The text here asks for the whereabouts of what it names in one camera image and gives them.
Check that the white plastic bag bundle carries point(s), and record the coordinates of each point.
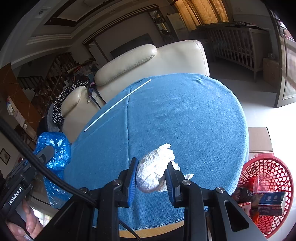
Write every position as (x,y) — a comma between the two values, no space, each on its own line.
(150,169)

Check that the person's left hand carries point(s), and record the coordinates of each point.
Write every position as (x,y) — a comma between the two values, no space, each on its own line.
(30,222)

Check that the wall papers and calendar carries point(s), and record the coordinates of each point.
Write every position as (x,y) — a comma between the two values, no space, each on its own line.
(16,113)

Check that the flat screen television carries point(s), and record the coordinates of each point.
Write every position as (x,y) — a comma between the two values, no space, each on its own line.
(131,46)

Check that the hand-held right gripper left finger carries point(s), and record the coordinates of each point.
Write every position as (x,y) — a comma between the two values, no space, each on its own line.
(131,185)

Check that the grey wooden crib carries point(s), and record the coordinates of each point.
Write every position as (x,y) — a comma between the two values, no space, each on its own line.
(233,48)

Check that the wooden staircase railing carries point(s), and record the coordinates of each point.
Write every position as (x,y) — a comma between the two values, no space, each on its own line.
(53,76)

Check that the blue tablecloth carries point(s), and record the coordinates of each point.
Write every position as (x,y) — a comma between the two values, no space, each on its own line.
(173,115)

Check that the blue plastic bag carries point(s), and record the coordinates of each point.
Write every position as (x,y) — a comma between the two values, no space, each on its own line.
(60,153)

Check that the red plastic mesh basket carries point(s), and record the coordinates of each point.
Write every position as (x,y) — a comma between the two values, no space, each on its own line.
(261,166)

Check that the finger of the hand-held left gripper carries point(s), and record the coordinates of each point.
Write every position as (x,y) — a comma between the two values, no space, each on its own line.
(46,153)

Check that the cream leather sofa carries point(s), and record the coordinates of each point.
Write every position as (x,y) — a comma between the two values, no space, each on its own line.
(180,58)

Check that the orange window curtains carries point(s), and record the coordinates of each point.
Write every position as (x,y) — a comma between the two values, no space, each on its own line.
(203,11)

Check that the framed wall picture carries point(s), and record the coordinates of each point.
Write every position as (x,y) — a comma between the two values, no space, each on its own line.
(4,156)

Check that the thin white stick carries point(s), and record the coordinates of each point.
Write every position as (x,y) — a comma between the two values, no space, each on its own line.
(115,106)

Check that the white standing air conditioner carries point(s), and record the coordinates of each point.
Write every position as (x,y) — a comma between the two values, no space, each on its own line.
(178,26)

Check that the crumpled white tissue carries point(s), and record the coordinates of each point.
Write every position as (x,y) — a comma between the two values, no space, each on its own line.
(186,175)

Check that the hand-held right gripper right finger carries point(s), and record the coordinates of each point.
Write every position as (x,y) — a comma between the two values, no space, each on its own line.
(170,185)

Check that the glass display cabinet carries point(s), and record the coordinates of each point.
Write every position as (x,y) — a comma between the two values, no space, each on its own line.
(160,25)

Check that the large printed cardboard box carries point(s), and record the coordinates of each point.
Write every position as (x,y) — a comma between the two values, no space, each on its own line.
(259,141)

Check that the wooden slatted door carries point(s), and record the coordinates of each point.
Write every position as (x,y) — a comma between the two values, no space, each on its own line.
(288,69)

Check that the blue toothpaste box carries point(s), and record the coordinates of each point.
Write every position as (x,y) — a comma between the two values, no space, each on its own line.
(271,204)

